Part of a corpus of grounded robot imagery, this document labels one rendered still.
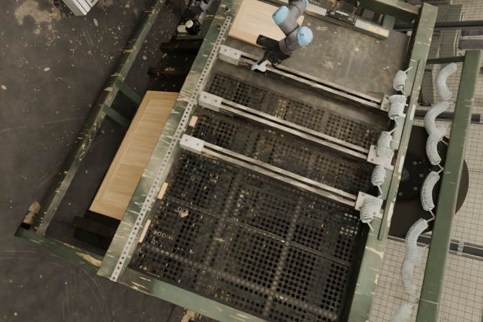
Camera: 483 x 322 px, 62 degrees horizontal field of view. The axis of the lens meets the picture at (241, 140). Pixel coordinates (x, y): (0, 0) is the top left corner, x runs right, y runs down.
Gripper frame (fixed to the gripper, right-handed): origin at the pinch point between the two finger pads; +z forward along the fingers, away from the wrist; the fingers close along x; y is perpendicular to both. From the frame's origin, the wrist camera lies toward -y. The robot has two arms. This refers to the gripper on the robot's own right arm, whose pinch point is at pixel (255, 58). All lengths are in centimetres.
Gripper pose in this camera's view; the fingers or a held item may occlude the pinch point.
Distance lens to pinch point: 205.6
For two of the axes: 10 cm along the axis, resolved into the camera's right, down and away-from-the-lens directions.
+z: -5.6, 1.7, 8.1
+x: 3.9, -8.1, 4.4
